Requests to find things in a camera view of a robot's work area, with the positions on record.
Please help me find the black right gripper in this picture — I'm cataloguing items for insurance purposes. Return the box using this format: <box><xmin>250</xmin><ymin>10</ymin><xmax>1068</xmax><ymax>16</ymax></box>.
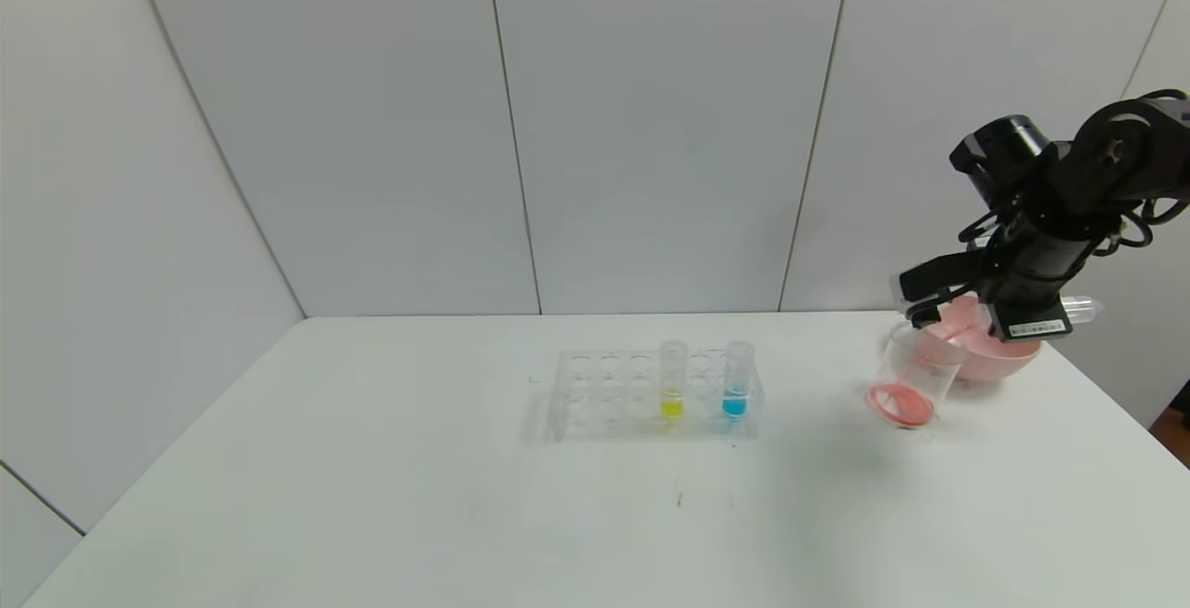
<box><xmin>978</xmin><ymin>228</ymin><xmax>1074</xmax><ymax>342</ymax></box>

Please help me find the test tube with red pigment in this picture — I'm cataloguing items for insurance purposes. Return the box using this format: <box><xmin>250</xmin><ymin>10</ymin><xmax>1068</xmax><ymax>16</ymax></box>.
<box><xmin>891</xmin><ymin>275</ymin><xmax>1105</xmax><ymax>328</ymax></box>

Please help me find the test tube with blue pigment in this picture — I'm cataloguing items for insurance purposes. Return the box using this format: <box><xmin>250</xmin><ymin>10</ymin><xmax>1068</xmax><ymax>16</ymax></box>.
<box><xmin>723</xmin><ymin>340</ymin><xmax>754</xmax><ymax>421</ymax></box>

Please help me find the test tube with yellow pigment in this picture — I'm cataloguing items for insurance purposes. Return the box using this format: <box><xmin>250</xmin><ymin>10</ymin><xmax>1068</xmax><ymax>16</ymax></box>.
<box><xmin>658</xmin><ymin>340</ymin><xmax>689</xmax><ymax>421</ymax></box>

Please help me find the clear acrylic test tube rack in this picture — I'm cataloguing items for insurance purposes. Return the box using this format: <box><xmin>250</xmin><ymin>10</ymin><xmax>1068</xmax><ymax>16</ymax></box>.
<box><xmin>549</xmin><ymin>346</ymin><xmax>765</xmax><ymax>442</ymax></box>

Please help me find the pink bowl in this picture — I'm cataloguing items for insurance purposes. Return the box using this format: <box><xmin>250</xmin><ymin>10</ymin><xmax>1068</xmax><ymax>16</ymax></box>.
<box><xmin>916</xmin><ymin>294</ymin><xmax>1042</xmax><ymax>383</ymax></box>

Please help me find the clear glass beaker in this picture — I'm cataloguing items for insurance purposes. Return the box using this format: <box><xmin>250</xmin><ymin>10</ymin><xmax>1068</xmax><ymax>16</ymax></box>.
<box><xmin>865</xmin><ymin>320</ymin><xmax>968</xmax><ymax>430</ymax></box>

